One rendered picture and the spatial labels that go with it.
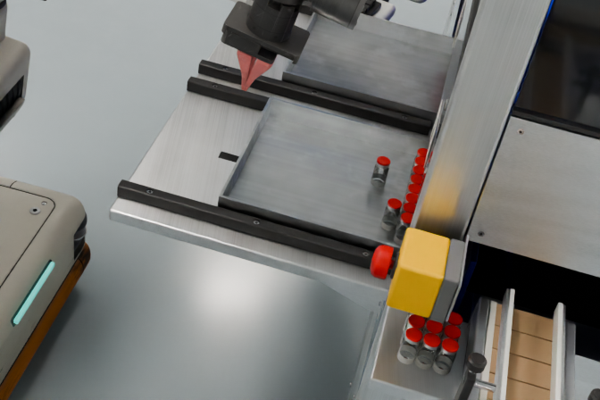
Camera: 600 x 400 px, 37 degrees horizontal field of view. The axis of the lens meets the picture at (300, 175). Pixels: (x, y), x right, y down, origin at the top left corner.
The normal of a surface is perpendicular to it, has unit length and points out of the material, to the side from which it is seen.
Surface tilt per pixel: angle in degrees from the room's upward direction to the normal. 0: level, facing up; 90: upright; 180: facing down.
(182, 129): 0
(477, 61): 90
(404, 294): 90
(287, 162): 0
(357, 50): 0
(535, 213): 90
